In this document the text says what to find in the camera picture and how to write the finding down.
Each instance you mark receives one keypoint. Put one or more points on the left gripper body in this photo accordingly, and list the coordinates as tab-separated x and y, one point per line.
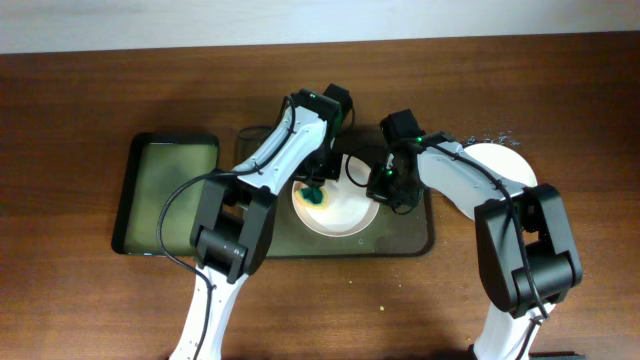
323	165

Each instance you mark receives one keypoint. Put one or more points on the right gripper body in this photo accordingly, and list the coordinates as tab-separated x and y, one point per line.
389	186

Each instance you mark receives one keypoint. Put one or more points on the green yellow sponge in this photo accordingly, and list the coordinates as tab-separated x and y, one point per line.
310	196

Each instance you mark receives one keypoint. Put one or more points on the pink plate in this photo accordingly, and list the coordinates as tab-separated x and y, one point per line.
345	210

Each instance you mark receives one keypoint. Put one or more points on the grey plate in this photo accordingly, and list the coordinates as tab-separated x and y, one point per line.
505	164

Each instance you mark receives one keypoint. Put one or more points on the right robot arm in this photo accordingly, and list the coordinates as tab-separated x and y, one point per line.
527	256

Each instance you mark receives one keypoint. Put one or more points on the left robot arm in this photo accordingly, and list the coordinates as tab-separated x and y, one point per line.
233	226

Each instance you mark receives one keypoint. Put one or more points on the dark brown serving tray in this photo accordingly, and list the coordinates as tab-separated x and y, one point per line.
380	232

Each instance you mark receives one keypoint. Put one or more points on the black sponge tray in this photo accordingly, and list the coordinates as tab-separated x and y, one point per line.
157	164

